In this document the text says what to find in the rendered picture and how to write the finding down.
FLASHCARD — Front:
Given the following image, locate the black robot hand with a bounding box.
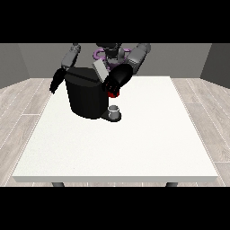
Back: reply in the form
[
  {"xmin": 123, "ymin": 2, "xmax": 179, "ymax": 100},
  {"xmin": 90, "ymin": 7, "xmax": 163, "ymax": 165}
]
[
  {"xmin": 49, "ymin": 66, "xmax": 67, "ymax": 95},
  {"xmin": 102, "ymin": 63, "xmax": 134, "ymax": 95}
]

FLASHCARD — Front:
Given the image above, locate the pale grey machine lid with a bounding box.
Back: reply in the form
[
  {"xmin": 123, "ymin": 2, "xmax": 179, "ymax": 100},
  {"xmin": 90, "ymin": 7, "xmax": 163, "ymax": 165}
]
[{"xmin": 92, "ymin": 58, "xmax": 110, "ymax": 82}]

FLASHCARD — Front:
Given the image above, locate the black coffee machine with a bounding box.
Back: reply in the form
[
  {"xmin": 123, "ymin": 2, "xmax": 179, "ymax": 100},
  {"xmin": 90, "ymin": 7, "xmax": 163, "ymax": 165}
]
[{"xmin": 64, "ymin": 66, "xmax": 122, "ymax": 123}]

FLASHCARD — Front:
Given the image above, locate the small grey cup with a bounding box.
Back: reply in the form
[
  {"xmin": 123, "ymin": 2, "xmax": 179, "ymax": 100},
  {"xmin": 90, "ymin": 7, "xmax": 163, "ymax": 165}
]
[{"xmin": 108, "ymin": 104, "xmax": 120, "ymax": 119}]

